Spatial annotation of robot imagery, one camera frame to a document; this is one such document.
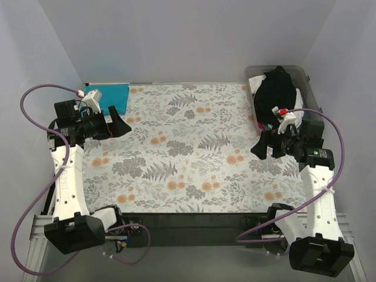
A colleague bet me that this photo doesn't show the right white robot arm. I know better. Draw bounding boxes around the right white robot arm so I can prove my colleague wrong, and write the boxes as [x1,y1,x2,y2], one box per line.
[251,120,354,277]

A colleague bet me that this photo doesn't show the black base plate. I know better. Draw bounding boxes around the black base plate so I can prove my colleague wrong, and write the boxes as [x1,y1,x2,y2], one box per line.
[105,213,287,253]

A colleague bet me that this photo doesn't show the clear plastic bin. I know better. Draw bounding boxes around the clear plastic bin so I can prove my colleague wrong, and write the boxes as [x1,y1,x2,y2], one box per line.
[245,65,323,135]

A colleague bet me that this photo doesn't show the aluminium frame rail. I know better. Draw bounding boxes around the aluminium frame rail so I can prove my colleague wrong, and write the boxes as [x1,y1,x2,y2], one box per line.
[27,215,366,281]

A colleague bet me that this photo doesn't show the folded teal t shirt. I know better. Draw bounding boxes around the folded teal t shirt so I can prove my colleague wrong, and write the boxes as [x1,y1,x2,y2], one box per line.
[85,83,129,116]

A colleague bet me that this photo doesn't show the white t shirt in bin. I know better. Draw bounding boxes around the white t shirt in bin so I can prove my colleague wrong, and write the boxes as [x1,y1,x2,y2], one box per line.
[249,74,304,128]

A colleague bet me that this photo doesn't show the black t shirt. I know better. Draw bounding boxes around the black t shirt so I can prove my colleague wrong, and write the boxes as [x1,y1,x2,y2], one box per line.
[254,66,297,127]

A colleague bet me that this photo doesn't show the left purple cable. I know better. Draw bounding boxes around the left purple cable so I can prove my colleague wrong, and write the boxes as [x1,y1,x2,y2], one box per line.
[10,84,152,276]

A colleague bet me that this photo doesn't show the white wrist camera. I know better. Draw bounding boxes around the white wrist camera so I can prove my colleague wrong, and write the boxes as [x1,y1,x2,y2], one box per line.
[82,89,102,114]
[272,106,296,135]

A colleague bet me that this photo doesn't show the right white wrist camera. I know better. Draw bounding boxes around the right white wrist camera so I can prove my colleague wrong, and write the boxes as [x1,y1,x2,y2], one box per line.
[272,106,296,135]

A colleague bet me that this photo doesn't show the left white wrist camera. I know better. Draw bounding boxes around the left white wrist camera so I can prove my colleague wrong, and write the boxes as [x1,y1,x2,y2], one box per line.
[82,89,102,114]

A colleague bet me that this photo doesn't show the floral patterned table mat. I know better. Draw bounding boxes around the floral patterned table mat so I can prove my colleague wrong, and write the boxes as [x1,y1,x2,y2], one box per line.
[83,84,305,213]

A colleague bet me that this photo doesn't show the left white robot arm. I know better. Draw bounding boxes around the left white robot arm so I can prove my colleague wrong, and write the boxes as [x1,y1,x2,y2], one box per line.
[44,100,132,254]

